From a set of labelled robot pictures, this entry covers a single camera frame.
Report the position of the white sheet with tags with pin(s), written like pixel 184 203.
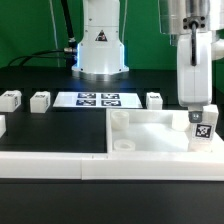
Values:
pixel 97 100

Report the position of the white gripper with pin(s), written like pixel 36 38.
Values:
pixel 194 82

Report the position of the white square table top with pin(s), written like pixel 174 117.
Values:
pixel 139 130

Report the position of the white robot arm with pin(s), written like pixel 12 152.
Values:
pixel 192 27

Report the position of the white L-shaped obstacle fence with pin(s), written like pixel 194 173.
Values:
pixel 113 166

